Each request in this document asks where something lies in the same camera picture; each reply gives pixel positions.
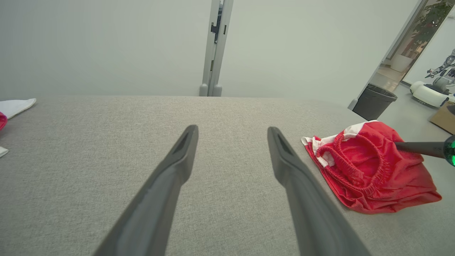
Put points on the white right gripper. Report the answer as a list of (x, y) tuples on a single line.
[(450, 151)]

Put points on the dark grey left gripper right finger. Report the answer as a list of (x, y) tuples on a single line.
[(309, 206)]

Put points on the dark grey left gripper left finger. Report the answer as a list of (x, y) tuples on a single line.
[(156, 199)]

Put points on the red shorts with white trim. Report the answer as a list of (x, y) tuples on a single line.
[(373, 177)]

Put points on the red shirt with white sleeves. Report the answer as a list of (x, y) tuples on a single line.
[(16, 106)]

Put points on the brown cardboard box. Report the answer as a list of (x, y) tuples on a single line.
[(444, 119)]

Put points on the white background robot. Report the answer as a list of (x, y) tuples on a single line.
[(432, 96)]

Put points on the dark grey waste bin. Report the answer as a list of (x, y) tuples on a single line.
[(373, 103)]

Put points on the grey fabric sofa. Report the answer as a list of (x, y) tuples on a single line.
[(227, 113)]

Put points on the green potted plant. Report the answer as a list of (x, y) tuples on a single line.
[(432, 21)]

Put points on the grey partition frame post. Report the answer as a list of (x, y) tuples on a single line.
[(217, 90), (203, 90)]

